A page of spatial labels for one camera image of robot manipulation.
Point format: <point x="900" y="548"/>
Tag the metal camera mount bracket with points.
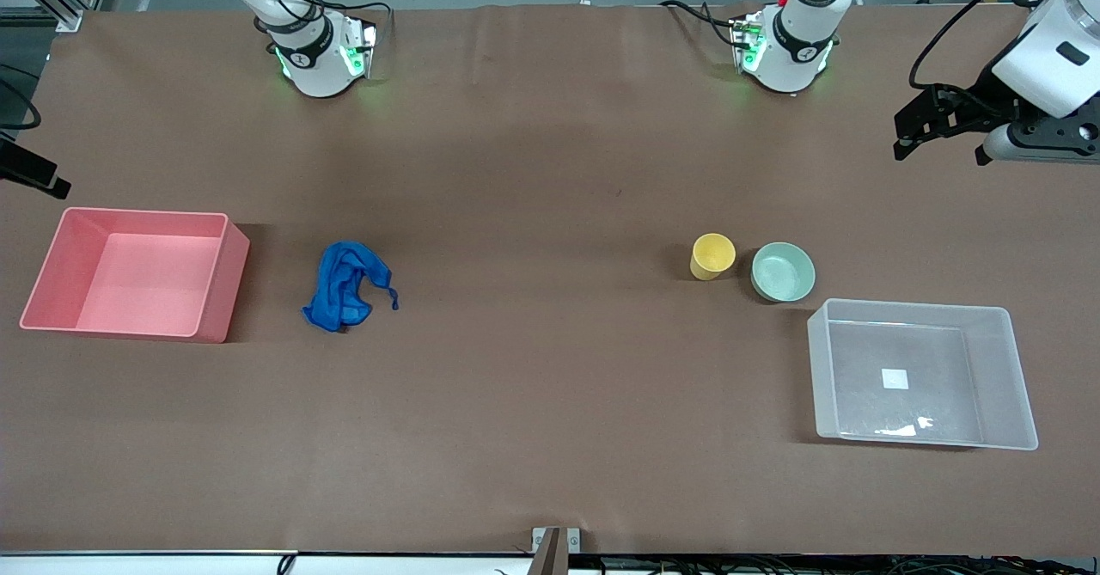
<point x="550" y="553"/>

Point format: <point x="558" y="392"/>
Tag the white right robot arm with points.
<point x="318" y="72"/>

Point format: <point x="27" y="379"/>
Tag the blue cloth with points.
<point x="339" y="291"/>

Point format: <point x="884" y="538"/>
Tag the yellow cup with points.
<point x="711" y="255"/>

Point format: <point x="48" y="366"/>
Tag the light green bowl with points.
<point x="783" y="272"/>

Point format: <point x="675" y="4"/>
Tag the clear plastic bin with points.
<point x="997" y="386"/>

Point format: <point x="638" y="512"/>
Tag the pink plastic bin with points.
<point x="51" y="300"/>

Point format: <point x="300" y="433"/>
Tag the white table edge rail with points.
<point x="146" y="563"/>

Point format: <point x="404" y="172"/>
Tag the brown table cover sheet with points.
<point x="550" y="171"/>

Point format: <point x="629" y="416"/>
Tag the white square label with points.
<point x="895" y="378"/>

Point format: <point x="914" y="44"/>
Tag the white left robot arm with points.
<point x="791" y="59"/>

